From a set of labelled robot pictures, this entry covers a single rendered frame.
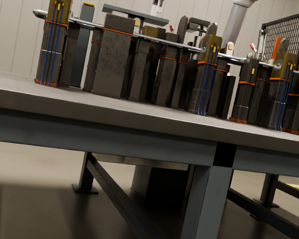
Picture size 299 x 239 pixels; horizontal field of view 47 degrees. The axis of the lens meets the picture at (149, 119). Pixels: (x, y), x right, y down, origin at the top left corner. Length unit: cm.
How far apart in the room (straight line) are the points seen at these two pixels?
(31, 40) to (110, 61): 268
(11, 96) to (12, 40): 329
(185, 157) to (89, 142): 27
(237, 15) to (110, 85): 118
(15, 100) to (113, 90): 71
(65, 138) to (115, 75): 64
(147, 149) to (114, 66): 61
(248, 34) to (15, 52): 304
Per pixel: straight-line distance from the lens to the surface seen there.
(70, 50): 161
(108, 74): 143
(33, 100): 77
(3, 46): 405
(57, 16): 141
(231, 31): 236
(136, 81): 159
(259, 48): 204
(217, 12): 483
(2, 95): 77
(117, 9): 194
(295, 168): 120
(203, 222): 105
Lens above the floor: 75
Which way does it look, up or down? 4 degrees down
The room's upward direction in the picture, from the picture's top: 12 degrees clockwise
